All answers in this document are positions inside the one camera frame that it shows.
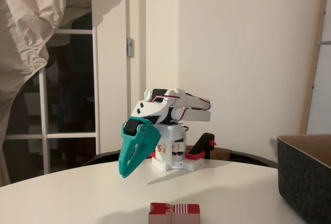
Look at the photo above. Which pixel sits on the white framed glass door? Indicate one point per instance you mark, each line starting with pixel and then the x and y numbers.
pixel 95 79

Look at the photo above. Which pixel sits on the wooden frame with translucent panel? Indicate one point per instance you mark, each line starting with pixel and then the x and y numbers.
pixel 314 53

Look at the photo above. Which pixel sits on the thin metal rod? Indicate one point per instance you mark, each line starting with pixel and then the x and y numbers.
pixel 324 43

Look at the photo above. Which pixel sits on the dark grey felt bin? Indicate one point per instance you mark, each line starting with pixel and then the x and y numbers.
pixel 302 182

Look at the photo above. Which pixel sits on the pale round label F5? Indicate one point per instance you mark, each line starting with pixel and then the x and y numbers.
pixel 162 148

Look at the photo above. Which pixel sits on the beige crumpled curtain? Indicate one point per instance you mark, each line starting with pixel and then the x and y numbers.
pixel 20 27

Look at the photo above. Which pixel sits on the silver door hinge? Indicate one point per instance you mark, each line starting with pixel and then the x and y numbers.
pixel 130 48

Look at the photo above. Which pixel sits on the pale tape label F3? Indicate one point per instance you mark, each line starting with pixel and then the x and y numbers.
pixel 178 148

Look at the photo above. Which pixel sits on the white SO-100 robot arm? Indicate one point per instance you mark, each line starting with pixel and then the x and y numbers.
pixel 191 116

